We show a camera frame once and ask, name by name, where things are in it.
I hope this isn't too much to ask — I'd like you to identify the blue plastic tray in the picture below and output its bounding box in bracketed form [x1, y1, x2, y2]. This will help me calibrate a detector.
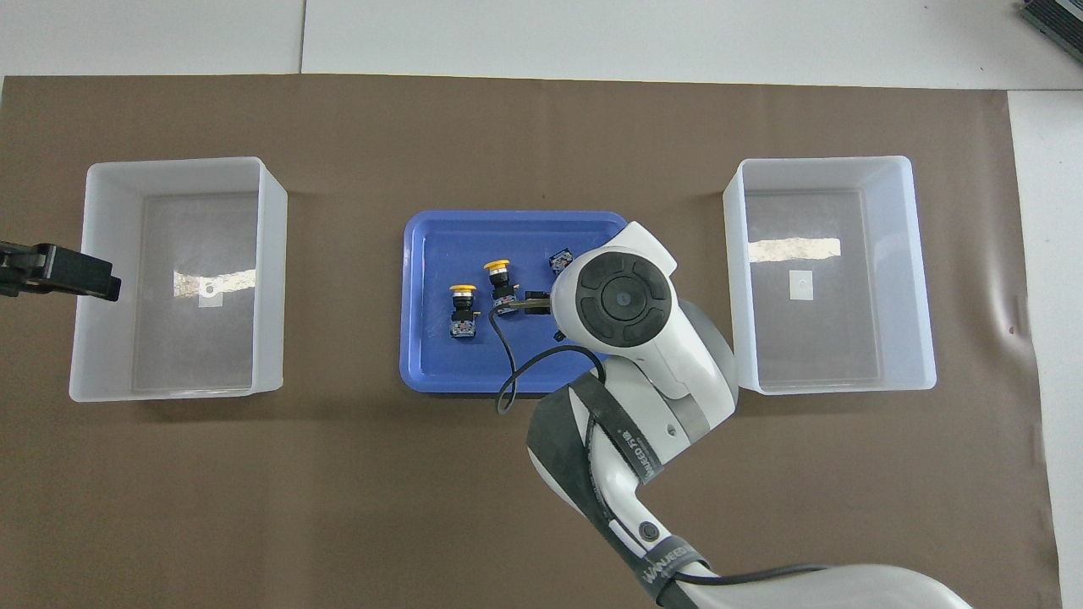
[399, 210, 629, 396]

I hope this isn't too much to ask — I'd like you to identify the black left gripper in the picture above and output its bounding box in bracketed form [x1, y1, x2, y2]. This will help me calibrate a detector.
[0, 241, 121, 303]

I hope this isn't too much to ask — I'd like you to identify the translucent white plastic box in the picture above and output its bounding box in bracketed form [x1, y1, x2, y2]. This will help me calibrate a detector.
[723, 155, 938, 396]
[69, 156, 289, 403]

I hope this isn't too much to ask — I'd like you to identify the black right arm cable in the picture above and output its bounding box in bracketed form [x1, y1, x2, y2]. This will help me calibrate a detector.
[489, 303, 834, 586]

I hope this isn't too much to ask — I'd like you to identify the dark grey device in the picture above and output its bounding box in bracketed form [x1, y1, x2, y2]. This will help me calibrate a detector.
[1020, 0, 1083, 62]

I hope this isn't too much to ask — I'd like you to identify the yellow push button switch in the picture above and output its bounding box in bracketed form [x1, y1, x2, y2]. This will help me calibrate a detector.
[448, 283, 481, 341]
[483, 259, 519, 316]

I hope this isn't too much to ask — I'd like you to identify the brown paper mat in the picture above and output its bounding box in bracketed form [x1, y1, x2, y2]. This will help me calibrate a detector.
[0, 74, 1063, 609]

